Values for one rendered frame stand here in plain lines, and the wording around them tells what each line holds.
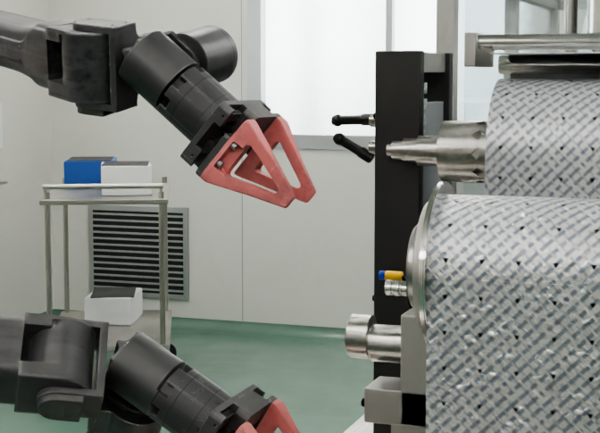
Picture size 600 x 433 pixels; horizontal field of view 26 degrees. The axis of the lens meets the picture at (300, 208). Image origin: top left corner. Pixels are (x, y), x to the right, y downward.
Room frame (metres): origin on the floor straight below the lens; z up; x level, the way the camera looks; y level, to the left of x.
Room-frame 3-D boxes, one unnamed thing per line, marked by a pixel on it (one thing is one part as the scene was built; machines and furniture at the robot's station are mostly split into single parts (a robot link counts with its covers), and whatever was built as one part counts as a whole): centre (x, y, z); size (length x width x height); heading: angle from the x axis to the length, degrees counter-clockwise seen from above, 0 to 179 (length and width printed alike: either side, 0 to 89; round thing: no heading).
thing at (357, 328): (1.16, -0.06, 1.18); 0.04 x 0.02 x 0.04; 161
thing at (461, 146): (1.35, -0.18, 1.33); 0.06 x 0.06 x 0.06; 71
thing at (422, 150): (1.37, -0.12, 1.33); 0.06 x 0.03 x 0.03; 71
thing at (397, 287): (1.12, -0.09, 1.23); 0.03 x 0.01 x 0.01; 71
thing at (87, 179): (5.86, 0.86, 0.51); 0.91 x 0.58 x 1.02; 5
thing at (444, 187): (1.10, -0.12, 1.25); 0.15 x 0.01 x 0.15; 161
